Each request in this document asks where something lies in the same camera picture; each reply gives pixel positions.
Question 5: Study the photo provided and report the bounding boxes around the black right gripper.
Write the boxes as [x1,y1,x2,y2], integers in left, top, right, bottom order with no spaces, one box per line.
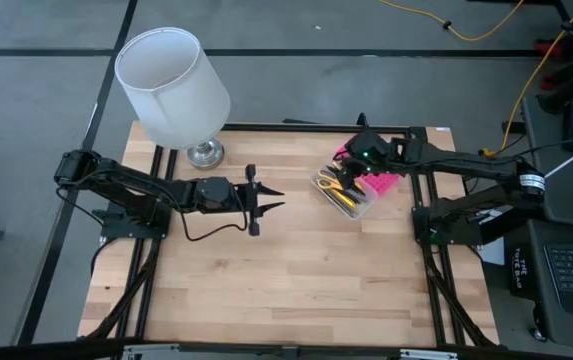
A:
[337,131,403,194]

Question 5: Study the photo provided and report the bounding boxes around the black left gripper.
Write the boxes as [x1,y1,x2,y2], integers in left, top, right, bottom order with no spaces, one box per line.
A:
[192,164,287,238]

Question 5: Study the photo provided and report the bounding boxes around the yellow grey scissors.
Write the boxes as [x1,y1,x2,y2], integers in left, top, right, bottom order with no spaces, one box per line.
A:
[314,168,367,199]

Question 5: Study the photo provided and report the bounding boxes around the clear box with pink lid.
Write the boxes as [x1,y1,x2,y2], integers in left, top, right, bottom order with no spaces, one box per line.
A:
[309,133,402,222]

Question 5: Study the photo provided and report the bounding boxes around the white shade silver table lamp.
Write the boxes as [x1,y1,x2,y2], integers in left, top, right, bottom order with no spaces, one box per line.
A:
[114,26,232,171]

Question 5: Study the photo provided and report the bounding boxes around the black tote bag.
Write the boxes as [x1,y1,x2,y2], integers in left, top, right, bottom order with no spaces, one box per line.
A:
[505,239,542,304]

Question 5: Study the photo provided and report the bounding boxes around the black side desk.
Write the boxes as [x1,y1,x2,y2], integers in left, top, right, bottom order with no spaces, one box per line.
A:
[519,94,573,351]

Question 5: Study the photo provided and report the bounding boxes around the black aluminium table frame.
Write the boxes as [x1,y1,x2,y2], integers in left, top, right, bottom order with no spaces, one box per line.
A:
[0,122,567,360]

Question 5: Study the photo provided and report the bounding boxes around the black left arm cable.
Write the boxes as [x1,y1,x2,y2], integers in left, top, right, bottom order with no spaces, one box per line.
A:
[175,189,250,243]

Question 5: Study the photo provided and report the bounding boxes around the yellow extension cable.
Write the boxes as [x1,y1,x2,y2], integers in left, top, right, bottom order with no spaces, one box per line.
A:
[480,0,573,166]
[376,0,526,43]

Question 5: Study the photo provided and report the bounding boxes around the silver frame bracket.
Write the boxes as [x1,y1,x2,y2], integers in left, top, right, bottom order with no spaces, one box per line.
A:
[398,348,460,360]
[120,343,182,360]

